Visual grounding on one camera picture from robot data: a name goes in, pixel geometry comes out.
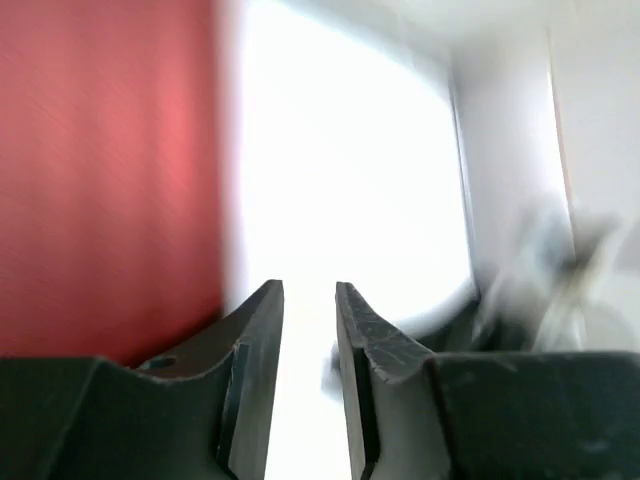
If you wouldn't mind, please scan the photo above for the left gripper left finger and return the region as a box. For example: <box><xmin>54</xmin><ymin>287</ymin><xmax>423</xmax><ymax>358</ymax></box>
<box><xmin>1</xmin><ymin>280</ymin><xmax>284</xmax><ymax>479</ymax></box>

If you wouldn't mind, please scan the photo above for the red hard-shell suitcase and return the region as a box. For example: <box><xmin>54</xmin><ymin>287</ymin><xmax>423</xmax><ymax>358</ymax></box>
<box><xmin>1</xmin><ymin>1</ymin><xmax>228</xmax><ymax>364</ymax></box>

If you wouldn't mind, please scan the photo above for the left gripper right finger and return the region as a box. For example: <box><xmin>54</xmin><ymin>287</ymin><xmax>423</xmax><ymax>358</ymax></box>
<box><xmin>335</xmin><ymin>282</ymin><xmax>639</xmax><ymax>479</ymax></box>

